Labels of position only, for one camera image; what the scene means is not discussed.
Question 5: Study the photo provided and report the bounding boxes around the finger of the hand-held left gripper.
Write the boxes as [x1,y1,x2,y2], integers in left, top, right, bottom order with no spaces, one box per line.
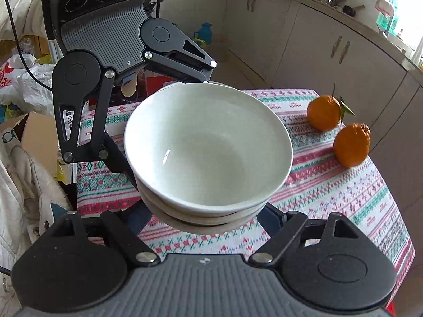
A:
[53,69,137,189]
[145,36,218,84]

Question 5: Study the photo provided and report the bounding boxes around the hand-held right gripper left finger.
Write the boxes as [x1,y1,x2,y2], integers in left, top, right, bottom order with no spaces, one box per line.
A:
[48,201,161,266]

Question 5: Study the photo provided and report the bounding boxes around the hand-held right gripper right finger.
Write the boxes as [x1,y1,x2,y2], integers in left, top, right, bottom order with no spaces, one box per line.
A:
[249,203,361,267]

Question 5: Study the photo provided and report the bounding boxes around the white floral bowl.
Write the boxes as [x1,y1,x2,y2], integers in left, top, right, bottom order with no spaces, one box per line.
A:
[124,82,293,214]
[137,178,270,219]
[149,201,265,232]

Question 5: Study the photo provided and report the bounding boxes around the person's left forearm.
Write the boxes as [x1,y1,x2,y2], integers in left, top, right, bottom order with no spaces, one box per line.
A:
[0,0,45,40]

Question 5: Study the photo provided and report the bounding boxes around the person's left hand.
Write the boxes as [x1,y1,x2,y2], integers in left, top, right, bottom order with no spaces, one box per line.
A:
[121,74,138,97]

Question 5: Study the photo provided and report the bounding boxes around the blue thermos jug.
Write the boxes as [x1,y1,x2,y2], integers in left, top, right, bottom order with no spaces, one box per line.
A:
[193,22,214,45]

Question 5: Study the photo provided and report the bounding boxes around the red box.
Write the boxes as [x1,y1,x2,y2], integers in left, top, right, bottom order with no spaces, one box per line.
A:
[144,69,181,90]

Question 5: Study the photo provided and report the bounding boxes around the cardboard box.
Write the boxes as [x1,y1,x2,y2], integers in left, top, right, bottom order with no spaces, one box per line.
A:
[0,112,60,175]

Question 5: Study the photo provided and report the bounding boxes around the patterned striped tablecloth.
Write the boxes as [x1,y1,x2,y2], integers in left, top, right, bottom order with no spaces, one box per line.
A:
[76,88,415,301]

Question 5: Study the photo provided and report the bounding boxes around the white and red plastic bag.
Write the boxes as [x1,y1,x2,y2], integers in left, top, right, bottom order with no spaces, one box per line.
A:
[0,54,55,113]

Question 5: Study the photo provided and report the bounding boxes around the white fleece jacket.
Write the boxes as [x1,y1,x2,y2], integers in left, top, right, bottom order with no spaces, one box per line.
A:
[0,145,78,265]

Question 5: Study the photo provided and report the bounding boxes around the white kitchen cabinets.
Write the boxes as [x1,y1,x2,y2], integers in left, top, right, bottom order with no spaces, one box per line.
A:
[225,0,423,159]

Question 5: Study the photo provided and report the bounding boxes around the bumpy orange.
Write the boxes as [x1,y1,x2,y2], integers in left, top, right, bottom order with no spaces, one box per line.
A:
[333,123,371,168]

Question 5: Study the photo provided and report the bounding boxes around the orange with green leaf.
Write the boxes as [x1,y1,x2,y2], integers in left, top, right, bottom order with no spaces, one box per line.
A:
[307,84,357,132]

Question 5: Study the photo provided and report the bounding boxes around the beige kitchen countertop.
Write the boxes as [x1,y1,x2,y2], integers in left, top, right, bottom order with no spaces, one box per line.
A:
[228,0,423,90]

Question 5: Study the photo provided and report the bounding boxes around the metal kitchen faucet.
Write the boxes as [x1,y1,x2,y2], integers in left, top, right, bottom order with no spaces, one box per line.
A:
[368,0,397,35]

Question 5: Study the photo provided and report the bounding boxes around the green dish soap bottle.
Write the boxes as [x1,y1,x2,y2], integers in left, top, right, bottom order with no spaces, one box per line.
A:
[378,10,399,30]

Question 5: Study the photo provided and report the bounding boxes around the pink cloth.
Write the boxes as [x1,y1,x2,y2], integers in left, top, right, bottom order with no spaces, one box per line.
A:
[375,0,395,15]

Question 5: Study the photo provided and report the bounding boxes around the kitchen window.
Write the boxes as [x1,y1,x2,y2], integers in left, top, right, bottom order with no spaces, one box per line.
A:
[385,0,423,60]

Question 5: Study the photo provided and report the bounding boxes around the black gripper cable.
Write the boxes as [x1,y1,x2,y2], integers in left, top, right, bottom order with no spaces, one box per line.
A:
[0,0,55,91]

